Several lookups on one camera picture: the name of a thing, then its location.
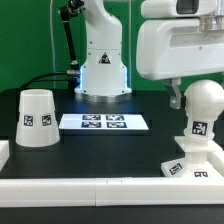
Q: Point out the white right rail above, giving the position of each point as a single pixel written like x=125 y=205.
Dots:
x=217 y=160

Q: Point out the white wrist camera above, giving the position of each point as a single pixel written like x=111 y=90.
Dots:
x=181 y=8

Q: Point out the white front rail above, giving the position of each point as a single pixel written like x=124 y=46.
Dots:
x=97 y=192

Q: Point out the white marker plate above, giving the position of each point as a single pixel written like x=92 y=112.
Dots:
x=102 y=122

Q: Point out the black camera stand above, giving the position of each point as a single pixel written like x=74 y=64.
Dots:
x=71 y=10

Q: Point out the white lamp base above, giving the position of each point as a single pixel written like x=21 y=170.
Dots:
x=195 y=163

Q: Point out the white lamp shade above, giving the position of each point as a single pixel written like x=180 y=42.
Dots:
x=37 y=125

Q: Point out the white left rail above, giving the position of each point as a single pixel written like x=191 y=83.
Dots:
x=4 y=152

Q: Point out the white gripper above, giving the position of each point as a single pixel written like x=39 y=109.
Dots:
x=170 y=49

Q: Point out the white lamp bulb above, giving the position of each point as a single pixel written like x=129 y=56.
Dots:
x=204 y=103

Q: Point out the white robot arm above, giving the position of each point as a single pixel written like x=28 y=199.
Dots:
x=103 y=74

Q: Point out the white rail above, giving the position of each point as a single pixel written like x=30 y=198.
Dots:
x=4 y=152
x=217 y=160
x=97 y=192

